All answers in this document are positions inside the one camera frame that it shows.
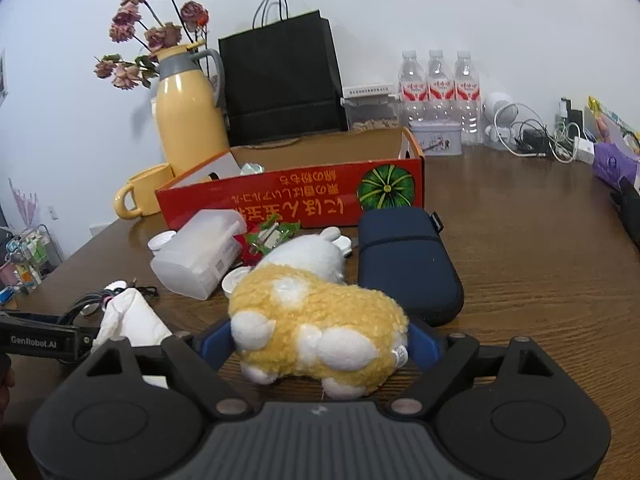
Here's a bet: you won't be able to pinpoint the wall poster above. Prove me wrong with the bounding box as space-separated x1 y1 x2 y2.
0 50 11 108

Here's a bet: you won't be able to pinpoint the purple tissue pack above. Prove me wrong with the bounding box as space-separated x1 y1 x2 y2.
592 141 640 191

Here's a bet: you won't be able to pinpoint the white round lid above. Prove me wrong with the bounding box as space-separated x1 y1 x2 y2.
222 267 252 297

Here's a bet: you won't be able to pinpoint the white tangled cable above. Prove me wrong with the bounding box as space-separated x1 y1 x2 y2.
494 102 581 163

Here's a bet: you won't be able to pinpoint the white charger plug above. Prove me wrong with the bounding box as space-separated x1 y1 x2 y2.
574 136 597 165

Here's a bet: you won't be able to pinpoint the red and green wrapper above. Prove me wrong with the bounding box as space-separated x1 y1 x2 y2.
235 220 301 266

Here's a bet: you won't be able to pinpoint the black cable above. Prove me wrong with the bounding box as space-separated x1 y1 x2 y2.
57 282 158 328

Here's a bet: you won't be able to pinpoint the navy zip case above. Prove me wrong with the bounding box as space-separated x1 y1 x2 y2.
357 206 465 326

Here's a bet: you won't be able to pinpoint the black power adapter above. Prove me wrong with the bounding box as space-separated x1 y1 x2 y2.
517 130 551 156

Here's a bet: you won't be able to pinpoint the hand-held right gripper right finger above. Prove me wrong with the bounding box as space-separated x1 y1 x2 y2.
387 320 571 419

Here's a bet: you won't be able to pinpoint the black paper bag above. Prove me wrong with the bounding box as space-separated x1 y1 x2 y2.
218 0 349 148

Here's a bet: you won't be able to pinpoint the yellow thermos jug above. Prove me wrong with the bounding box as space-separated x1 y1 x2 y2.
151 40 231 178

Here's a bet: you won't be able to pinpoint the white plastic bag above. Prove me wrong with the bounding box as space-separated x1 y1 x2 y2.
95 287 173 388

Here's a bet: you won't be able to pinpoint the colourful snack bag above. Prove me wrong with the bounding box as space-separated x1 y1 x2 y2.
586 95 640 156

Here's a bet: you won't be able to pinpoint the flat white carton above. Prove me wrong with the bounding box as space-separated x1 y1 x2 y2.
343 84 393 101

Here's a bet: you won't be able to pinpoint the dried rose bouquet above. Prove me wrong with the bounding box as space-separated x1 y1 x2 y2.
94 0 211 92

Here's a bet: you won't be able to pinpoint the wire storage rack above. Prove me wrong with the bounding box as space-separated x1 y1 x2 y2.
0 224 63 308

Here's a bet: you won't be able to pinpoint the clear seed canister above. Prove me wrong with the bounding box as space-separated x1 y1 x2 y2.
341 96 401 133

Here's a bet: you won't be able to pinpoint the yellow mug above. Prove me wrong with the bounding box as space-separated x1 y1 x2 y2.
114 162 176 221

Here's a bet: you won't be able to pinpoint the lavender tin box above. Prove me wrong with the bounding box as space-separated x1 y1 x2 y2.
409 120 463 157

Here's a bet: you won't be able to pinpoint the white robot-shaped speaker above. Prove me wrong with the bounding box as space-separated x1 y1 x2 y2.
482 92 523 151

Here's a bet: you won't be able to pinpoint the yellow and white plush toy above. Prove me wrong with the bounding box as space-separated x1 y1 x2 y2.
227 227 412 401

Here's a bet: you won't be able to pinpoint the red cardboard box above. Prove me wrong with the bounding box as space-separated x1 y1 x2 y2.
155 126 426 231

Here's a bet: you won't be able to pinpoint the dark object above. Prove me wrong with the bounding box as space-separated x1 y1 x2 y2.
609 176 640 248

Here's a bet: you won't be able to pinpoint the translucent cotton swab box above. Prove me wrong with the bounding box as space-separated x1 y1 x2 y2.
150 208 247 301

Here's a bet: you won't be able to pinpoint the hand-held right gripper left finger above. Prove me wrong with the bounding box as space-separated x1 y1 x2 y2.
75 320 254 421

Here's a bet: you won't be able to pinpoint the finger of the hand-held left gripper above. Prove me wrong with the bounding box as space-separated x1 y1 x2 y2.
79 327 103 361

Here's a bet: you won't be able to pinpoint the clear water bottle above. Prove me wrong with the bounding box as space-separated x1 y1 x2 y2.
426 50 456 123
453 51 484 147
398 50 428 133

